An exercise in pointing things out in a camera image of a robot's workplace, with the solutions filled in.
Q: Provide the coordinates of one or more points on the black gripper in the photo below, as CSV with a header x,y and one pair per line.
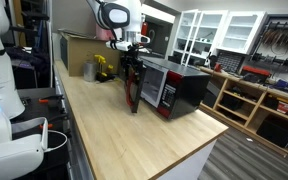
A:
x,y
132,56

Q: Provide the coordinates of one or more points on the red toolbox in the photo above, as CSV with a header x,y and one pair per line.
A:
x,y
255,71

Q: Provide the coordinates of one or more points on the black parts organizer drawers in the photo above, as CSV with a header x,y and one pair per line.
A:
x,y
230,61

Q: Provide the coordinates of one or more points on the black tool pegboard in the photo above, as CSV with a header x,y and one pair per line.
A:
x,y
280,43

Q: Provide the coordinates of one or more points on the black storage bin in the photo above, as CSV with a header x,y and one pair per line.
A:
x,y
211,95

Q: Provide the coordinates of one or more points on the red white small box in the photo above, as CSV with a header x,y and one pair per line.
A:
x,y
284,107

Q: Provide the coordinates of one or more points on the pink translucent plastic container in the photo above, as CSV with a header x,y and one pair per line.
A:
x,y
102,33

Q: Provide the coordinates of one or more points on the black hex key stand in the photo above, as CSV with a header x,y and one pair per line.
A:
x,y
104,77

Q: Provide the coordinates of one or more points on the yellow clamp piece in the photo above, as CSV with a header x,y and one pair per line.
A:
x,y
100,61

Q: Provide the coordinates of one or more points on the large brown cardboard box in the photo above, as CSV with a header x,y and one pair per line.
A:
x,y
84,53

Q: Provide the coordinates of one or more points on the white glass-door cabinet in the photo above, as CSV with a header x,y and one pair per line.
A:
x,y
240,33
197,36

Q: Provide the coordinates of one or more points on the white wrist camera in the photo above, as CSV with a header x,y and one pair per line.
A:
x,y
119,45

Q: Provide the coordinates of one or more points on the black perforated breadboard plate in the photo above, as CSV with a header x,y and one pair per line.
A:
x,y
34,110

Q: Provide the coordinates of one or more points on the aluminium hollow cylinder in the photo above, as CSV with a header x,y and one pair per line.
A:
x,y
90,71

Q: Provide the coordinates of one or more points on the red fire extinguisher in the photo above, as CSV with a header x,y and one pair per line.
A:
x,y
144,29

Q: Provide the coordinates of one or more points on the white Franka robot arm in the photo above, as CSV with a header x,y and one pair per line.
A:
x,y
0,83

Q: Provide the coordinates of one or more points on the black crate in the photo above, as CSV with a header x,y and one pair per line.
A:
x,y
277,133
231,102

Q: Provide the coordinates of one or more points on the red black microwave body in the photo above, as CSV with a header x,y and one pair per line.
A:
x,y
184,90

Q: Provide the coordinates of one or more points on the wooden workbench with shelves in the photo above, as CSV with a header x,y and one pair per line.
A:
x,y
250,100

